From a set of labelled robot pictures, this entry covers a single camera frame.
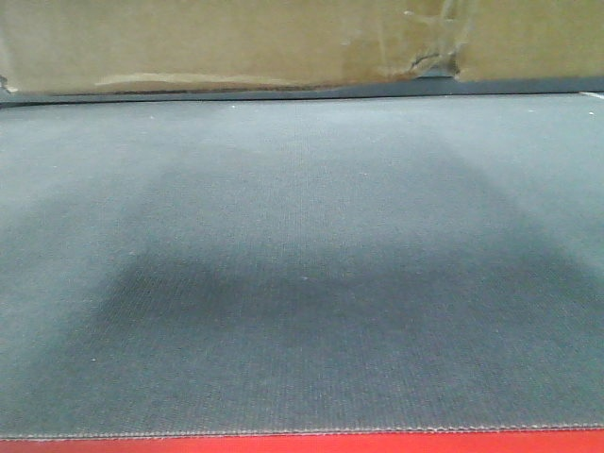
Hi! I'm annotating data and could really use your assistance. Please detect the brown cardboard carton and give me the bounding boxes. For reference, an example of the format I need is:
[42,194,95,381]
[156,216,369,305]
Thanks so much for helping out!
[1,1,603,94]

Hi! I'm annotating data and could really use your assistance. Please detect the red conveyor edge strip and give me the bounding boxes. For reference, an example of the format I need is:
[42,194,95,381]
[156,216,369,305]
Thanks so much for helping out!
[1,428,603,452]

